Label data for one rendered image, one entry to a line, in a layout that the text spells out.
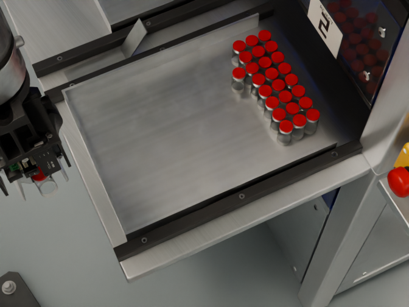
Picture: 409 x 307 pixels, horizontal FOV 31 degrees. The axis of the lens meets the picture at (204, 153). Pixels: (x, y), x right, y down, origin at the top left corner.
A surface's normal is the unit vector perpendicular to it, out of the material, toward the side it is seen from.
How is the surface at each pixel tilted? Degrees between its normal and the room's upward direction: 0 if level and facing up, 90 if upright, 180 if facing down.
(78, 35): 0
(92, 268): 0
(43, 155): 86
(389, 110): 90
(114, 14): 0
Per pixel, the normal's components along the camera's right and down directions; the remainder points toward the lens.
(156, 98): -0.01, -0.44
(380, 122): -0.90, 0.39
